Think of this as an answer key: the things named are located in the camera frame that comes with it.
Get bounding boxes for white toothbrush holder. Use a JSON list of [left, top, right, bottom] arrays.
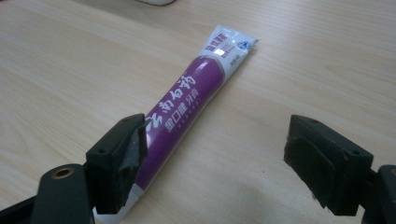
[[134, 0, 177, 7]]

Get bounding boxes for purple and white toothpaste tube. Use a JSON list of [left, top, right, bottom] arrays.
[[92, 23, 261, 224]]

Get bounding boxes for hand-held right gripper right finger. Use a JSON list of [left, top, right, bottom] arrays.
[[283, 114, 375, 217]]

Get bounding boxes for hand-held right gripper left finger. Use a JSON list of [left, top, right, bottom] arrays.
[[85, 113, 149, 216]]

